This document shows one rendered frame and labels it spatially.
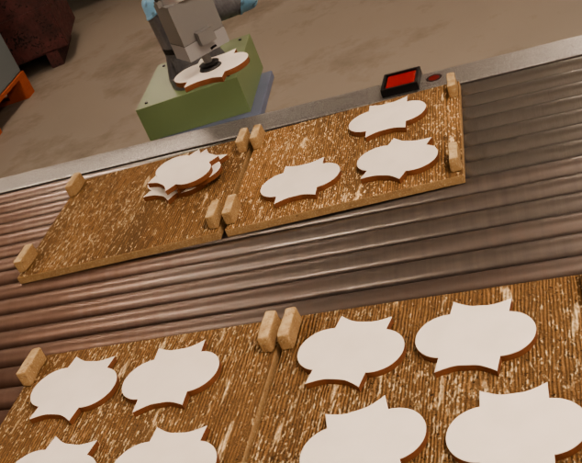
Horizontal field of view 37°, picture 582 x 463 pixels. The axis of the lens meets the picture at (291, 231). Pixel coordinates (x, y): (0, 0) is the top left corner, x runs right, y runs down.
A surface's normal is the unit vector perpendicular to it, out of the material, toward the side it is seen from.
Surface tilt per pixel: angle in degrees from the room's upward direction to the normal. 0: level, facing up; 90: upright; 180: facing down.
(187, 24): 90
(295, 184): 0
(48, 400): 0
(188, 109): 90
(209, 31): 90
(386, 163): 0
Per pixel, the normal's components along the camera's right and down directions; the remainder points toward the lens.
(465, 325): -0.34, -0.80
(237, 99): -0.08, 0.54
